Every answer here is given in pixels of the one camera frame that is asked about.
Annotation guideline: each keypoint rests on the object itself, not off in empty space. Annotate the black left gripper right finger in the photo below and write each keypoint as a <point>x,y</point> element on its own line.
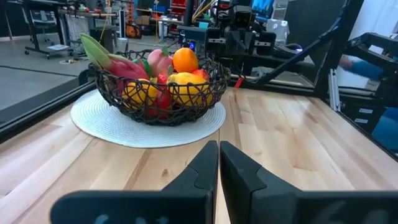
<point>273,202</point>

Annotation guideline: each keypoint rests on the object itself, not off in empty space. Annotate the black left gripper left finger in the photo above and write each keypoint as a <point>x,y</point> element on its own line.
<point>174,202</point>

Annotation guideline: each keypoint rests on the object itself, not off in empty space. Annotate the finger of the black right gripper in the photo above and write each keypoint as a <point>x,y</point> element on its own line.
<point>234,42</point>
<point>247,42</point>

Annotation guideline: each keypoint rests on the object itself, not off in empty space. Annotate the red oblong mango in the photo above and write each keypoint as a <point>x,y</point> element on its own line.
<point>202,74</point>

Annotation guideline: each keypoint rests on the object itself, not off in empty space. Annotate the round orange tangerine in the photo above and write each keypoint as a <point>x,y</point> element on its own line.
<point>185,59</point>

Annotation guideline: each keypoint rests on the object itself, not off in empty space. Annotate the large yellow mango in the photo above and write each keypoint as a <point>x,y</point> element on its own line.
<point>186,81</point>

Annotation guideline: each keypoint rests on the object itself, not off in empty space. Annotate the pink peach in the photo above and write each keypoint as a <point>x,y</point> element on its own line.
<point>157,60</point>

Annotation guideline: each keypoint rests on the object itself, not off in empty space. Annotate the red bell pepper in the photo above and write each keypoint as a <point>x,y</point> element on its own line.
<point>162,79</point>

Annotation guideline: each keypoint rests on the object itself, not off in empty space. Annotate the red strawberry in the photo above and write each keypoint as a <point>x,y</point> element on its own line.
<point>156,107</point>

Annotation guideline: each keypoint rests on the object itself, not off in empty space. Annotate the pink dragon fruit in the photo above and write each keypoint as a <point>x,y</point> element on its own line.
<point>127,69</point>

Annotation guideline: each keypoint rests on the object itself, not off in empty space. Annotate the small yellow-orange fruit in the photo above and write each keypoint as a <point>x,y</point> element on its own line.
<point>136,90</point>

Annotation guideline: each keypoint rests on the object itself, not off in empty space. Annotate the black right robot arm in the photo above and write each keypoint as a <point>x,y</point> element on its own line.
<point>239,12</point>

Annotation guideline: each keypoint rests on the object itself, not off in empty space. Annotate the white box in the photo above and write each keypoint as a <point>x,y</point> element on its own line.
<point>278,31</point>

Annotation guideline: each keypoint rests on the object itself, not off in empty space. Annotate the blue screen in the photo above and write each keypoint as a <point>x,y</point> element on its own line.
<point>262,7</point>

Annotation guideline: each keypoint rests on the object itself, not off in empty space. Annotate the small red tag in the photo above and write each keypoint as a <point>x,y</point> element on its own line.
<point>238,82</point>

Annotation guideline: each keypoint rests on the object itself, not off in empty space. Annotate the person's hand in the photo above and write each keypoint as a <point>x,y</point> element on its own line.
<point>345,62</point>

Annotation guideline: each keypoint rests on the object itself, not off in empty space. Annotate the black waste bin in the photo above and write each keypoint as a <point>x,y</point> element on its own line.
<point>101,39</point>

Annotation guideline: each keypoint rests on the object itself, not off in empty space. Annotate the person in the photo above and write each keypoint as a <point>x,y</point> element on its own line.
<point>364,69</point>

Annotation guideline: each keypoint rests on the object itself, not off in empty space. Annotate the black rolling desk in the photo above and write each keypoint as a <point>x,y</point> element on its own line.
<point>34,25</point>

